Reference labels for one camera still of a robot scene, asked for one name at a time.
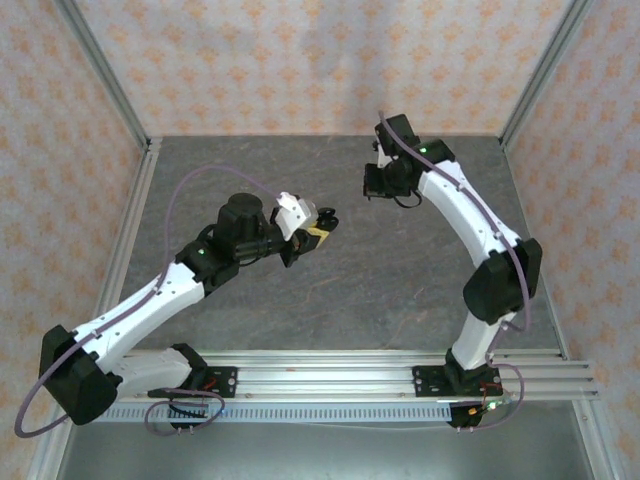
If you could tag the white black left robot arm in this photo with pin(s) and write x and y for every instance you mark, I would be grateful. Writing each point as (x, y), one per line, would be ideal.
(140, 305)

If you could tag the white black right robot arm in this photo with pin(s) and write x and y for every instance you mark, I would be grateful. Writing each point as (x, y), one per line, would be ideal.
(457, 220)

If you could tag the grey metal panel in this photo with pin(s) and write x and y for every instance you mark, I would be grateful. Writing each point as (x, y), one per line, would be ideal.
(325, 455)

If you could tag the aluminium table side rail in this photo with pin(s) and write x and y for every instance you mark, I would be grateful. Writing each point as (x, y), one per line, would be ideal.
(596, 440)
(150, 165)

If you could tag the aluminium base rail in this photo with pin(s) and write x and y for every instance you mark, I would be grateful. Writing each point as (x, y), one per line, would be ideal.
(325, 375)

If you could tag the aluminium frame post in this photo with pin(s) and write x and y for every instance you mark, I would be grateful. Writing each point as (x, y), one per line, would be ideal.
(542, 75)
(106, 75)

